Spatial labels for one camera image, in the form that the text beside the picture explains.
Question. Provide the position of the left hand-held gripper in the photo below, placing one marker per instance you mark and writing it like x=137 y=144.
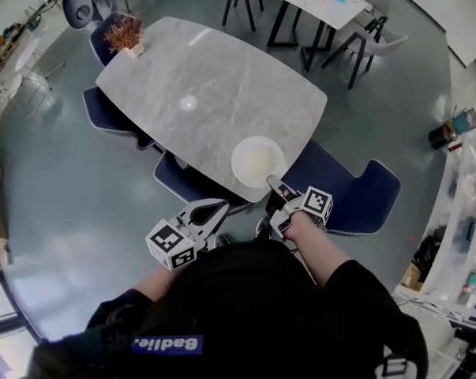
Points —
x=169 y=245

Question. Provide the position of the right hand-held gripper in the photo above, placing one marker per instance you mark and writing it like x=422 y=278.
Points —
x=317 y=203

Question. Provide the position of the white plate of food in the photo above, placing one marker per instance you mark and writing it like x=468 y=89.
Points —
x=257 y=160

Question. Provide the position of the person's right forearm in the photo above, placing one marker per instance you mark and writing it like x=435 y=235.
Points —
x=316 y=247

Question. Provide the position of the person's left forearm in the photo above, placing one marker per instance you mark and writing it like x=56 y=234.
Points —
x=160 y=280

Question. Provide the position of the person's left shoe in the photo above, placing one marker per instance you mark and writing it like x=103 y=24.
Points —
x=221 y=240

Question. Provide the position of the person's shoe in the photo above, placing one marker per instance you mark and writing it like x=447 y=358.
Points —
x=263 y=227
x=221 y=240

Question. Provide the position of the navy blue chair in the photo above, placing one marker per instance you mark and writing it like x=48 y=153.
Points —
x=182 y=182
x=100 y=40
x=348 y=196
x=111 y=113

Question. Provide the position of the person's right shoe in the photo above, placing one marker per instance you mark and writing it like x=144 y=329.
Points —
x=263 y=227

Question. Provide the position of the person's black top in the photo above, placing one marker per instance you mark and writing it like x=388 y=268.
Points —
x=241 y=314

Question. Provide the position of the grey marble table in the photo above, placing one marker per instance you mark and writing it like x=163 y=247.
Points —
x=206 y=93

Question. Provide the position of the black cylindrical bin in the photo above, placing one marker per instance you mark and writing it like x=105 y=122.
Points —
x=442 y=135

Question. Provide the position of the clear plastic shelf unit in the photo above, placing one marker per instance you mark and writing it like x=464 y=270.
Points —
x=454 y=227

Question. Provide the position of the white table with black legs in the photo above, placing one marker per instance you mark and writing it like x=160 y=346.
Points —
x=320 y=6

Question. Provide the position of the teal box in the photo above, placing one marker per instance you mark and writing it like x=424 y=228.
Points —
x=466 y=120

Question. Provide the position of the dried orange plant in pot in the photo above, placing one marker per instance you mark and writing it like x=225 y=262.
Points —
x=124 y=34

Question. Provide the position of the small white round table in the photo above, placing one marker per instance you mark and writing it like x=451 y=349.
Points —
x=26 y=53

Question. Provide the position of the grey rounded swivel chair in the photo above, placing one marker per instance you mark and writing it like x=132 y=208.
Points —
x=79 y=2

